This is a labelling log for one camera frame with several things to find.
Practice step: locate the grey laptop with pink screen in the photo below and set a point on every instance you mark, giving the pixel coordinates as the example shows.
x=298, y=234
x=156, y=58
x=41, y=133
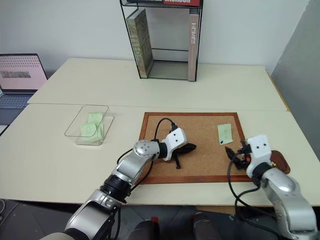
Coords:
x=17, y=75

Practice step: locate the olive patterned book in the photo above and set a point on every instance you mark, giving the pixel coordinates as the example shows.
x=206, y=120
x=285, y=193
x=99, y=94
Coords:
x=141, y=45

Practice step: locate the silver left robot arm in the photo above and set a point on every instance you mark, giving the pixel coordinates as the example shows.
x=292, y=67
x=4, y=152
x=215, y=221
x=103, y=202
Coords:
x=130, y=165

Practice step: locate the red flat book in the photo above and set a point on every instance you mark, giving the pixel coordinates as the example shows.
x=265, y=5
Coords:
x=182, y=2

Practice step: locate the clear plastic box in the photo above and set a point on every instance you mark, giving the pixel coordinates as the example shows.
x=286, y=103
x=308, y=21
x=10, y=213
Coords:
x=75, y=130

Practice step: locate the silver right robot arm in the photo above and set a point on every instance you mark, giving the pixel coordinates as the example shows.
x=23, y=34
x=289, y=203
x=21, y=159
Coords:
x=287, y=200

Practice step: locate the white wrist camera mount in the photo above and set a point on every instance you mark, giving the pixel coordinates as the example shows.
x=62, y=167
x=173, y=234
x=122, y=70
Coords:
x=260, y=150
x=175, y=140

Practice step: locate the green sticky note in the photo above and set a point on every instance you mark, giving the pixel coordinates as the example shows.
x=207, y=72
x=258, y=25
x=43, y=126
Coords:
x=95, y=117
x=88, y=129
x=225, y=132

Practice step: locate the grey partition panel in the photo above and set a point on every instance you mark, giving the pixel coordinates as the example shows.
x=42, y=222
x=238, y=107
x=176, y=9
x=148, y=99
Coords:
x=300, y=75

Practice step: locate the brown wooden tray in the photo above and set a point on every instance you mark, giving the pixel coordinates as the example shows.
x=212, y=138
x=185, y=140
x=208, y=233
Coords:
x=281, y=160

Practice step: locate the cork board with wooden frame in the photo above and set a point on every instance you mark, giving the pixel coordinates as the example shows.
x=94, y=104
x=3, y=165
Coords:
x=205, y=160

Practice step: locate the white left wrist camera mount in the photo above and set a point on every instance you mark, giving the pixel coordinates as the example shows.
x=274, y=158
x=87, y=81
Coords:
x=175, y=140

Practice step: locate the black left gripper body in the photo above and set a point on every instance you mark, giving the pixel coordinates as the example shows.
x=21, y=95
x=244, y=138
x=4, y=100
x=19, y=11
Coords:
x=180, y=150

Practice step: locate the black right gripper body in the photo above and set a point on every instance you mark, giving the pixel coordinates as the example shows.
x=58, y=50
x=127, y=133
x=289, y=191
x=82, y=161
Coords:
x=243, y=156

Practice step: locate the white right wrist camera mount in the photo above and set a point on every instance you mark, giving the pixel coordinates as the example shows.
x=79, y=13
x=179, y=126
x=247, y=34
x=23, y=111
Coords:
x=260, y=150

